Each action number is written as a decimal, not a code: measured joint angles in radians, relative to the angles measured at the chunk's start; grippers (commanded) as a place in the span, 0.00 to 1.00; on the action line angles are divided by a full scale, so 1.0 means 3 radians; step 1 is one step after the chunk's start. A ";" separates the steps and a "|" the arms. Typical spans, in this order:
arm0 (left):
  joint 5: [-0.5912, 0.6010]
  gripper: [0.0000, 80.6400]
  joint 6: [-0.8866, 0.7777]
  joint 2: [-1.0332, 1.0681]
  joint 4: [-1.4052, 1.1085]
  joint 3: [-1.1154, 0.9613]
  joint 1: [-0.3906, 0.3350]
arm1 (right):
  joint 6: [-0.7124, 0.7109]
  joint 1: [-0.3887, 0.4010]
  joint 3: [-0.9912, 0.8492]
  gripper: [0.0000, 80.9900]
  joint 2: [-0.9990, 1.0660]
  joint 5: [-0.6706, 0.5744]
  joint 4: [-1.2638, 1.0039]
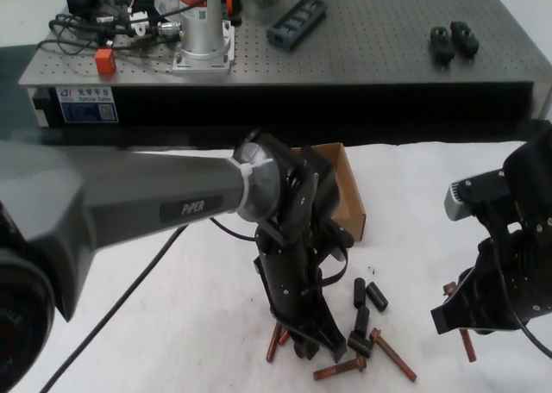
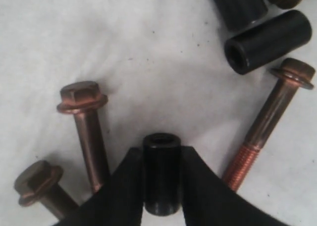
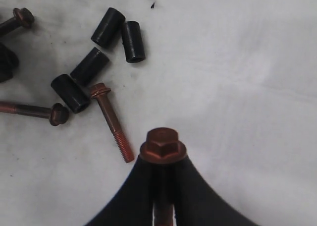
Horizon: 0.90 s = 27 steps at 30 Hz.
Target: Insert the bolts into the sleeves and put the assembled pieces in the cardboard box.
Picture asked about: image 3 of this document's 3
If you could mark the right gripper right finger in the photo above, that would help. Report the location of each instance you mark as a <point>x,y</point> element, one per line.
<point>208,203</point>

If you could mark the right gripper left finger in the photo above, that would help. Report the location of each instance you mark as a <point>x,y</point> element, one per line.
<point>128,201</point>

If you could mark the copper flange bolt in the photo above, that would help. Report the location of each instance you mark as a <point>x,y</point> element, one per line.
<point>37,111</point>
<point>162,149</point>
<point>17,20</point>
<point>110,119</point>

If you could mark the black cylindrical sleeve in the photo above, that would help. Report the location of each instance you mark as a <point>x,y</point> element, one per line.
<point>108,27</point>
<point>70,93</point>
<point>90,66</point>
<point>7,62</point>
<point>133,42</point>

